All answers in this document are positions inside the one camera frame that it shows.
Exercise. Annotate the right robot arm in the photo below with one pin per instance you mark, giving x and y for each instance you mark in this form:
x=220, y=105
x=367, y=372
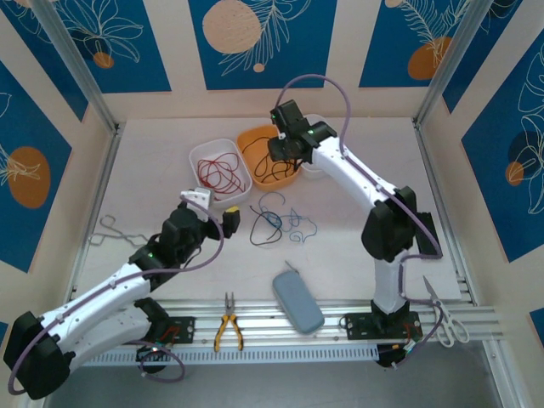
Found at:
x=348, y=170

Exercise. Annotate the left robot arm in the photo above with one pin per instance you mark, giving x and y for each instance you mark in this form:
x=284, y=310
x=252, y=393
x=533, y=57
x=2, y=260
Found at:
x=98, y=289

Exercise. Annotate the white plastic tray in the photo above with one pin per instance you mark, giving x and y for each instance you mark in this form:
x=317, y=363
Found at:
x=312, y=173
x=225, y=146

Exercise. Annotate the orange plastic tray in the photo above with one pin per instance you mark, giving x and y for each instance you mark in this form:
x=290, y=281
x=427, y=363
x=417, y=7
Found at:
x=246, y=163

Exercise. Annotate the metal tongs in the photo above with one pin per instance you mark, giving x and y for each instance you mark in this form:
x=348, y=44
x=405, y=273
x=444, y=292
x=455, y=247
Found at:
x=123, y=235

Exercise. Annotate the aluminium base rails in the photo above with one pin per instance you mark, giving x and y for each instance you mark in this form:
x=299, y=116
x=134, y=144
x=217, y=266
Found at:
x=259, y=319

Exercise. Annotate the grey zipper pouch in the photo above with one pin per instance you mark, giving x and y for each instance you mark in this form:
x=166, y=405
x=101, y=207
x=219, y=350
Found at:
x=297, y=302

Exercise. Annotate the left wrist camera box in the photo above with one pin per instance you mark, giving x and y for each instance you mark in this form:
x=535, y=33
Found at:
x=196, y=197

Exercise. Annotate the aluminium frame rail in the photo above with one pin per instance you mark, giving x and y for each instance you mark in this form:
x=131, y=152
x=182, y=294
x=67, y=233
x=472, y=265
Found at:
x=432, y=170
x=101, y=191
x=495, y=374

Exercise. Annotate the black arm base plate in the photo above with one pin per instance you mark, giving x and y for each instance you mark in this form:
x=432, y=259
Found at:
x=357, y=327
x=185, y=329

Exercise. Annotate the aluminium frame post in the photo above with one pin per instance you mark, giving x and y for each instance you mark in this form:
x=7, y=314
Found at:
x=451, y=64
x=77, y=64

